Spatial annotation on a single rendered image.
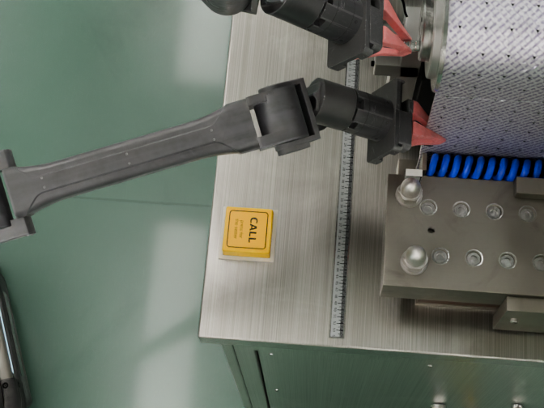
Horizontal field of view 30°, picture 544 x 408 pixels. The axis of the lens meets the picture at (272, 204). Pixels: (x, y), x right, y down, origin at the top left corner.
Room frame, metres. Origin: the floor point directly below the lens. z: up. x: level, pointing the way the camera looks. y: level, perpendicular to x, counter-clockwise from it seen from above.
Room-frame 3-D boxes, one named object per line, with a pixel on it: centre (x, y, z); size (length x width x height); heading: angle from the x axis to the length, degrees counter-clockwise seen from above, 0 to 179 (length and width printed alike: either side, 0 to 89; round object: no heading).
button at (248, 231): (0.48, 0.04, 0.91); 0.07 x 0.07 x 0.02; 80
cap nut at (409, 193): (0.47, -0.19, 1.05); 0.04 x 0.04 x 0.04
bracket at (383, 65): (0.64, -0.18, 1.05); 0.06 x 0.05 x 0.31; 80
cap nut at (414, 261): (0.38, -0.18, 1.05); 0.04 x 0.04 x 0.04
